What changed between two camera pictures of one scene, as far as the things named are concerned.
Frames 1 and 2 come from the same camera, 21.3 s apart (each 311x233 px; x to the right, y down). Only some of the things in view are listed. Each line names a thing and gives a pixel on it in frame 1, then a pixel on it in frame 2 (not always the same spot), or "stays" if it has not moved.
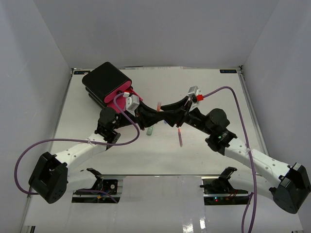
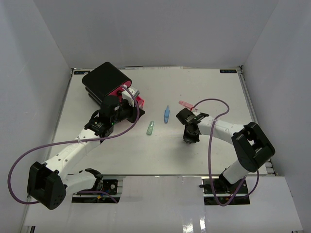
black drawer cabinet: x=102 y=80 stays
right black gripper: x=176 y=106 to x=187 y=139
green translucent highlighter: x=149 y=130 stays
